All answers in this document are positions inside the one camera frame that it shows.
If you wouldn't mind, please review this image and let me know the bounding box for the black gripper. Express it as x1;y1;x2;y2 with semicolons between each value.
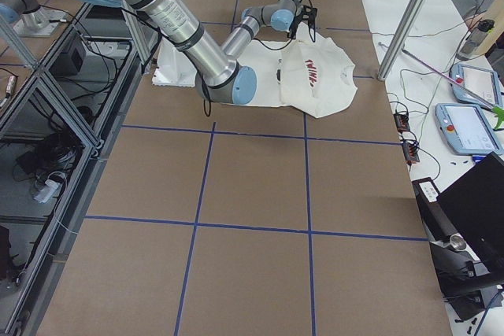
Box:
288;24;296;39

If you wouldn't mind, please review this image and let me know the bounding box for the cream long sleeve shirt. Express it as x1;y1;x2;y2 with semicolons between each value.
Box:
238;24;357;118

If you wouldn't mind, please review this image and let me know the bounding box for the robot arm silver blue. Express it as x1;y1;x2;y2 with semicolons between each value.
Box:
221;0;309;58
80;0;257;105

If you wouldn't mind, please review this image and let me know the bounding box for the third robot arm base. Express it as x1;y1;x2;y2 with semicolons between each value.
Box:
1;0;67;37

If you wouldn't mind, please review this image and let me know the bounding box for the red black circuit board upper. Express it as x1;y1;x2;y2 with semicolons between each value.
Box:
393;113;410;133

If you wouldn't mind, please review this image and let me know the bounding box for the red black circuit board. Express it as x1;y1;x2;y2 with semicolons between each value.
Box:
402;141;420;166
393;113;410;133

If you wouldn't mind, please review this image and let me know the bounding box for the red black circuit board lower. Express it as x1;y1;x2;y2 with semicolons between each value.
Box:
402;141;420;166

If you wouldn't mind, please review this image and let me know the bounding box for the clear water bottle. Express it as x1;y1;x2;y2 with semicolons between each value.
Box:
457;19;495;61

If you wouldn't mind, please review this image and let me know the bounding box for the near teach pendant tablet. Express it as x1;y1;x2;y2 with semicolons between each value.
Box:
435;103;503;156

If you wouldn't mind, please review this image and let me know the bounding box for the teach pendant tablet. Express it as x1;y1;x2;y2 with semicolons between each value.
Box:
435;103;503;156
450;63;503;107

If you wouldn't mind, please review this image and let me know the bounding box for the far teach pendant tablet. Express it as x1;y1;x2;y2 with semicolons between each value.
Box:
450;63;503;107

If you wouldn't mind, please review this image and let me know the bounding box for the metal reacher grabber tool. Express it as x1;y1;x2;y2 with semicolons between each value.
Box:
398;49;503;131

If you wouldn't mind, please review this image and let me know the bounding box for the black monitor on stand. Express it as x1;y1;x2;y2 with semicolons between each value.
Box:
412;153;503;320

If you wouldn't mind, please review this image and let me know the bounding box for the white power strip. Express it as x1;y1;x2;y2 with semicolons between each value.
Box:
33;179;60;204

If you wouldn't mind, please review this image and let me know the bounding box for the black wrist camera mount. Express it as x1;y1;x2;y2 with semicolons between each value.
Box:
291;0;318;42

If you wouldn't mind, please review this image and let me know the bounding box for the aluminium frame side rail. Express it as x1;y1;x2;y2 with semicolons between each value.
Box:
1;0;158;335

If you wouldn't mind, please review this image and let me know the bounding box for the aluminium frame post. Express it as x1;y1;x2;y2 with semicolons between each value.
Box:
377;0;426;81

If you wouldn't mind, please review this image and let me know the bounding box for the black box under frame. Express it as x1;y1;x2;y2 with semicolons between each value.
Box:
50;37;86;76

